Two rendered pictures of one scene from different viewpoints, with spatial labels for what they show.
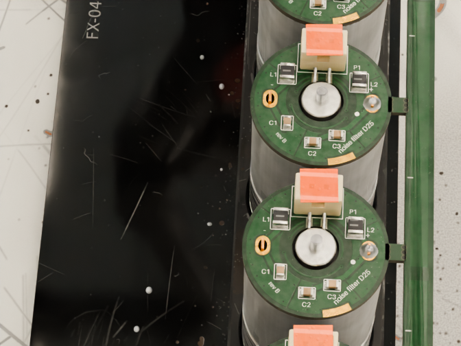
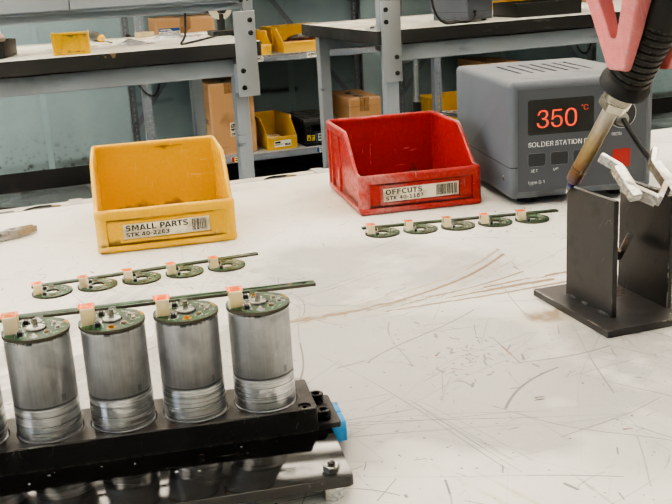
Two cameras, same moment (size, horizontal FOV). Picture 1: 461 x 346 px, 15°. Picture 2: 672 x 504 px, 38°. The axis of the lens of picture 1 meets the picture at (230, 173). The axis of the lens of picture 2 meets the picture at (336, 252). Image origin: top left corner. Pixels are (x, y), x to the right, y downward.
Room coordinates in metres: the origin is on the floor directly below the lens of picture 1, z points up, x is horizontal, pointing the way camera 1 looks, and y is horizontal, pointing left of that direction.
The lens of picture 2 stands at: (0.14, 0.35, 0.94)
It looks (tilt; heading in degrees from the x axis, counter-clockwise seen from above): 16 degrees down; 256
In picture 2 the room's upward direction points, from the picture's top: 3 degrees counter-clockwise
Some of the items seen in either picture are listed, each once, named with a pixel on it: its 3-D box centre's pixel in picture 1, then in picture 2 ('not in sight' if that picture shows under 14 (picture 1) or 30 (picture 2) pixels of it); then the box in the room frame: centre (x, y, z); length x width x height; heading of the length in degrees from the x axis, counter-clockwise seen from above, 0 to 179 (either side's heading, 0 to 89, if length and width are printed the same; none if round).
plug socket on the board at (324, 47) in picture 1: (323, 53); (89, 313); (0.15, -0.02, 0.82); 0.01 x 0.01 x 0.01; 87
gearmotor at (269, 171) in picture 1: (315, 160); (119, 379); (0.14, -0.02, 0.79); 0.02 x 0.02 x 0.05
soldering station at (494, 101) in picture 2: not in sight; (547, 126); (-0.23, -0.40, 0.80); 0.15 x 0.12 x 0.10; 84
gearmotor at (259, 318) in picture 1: (309, 298); (191, 369); (0.11, -0.01, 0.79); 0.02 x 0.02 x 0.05
